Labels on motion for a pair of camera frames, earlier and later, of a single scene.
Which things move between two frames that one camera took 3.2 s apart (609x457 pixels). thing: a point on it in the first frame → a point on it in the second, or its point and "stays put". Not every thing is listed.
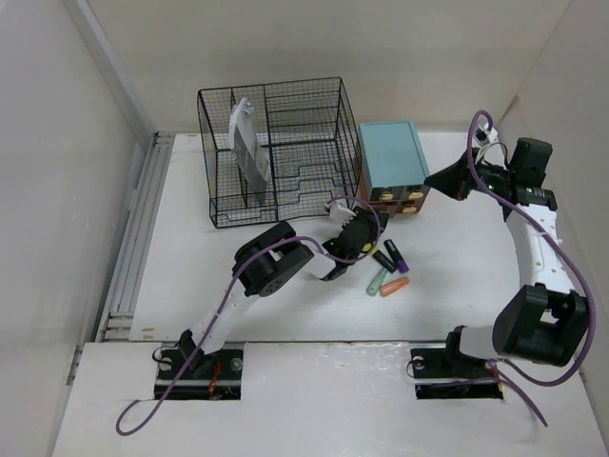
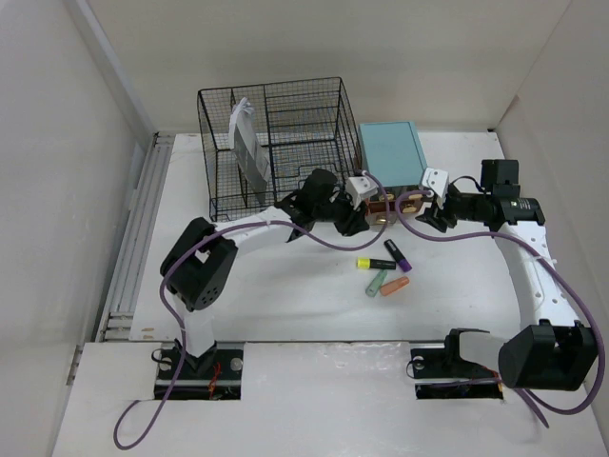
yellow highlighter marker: x=383 y=260 → x=367 y=263
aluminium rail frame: x=117 y=324 stays put
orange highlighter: x=393 y=286 stays put
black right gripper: x=455 y=179 → x=439 y=223
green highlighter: x=376 y=282 stays put
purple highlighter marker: x=396 y=256 stays put
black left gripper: x=370 y=221 → x=354 y=220
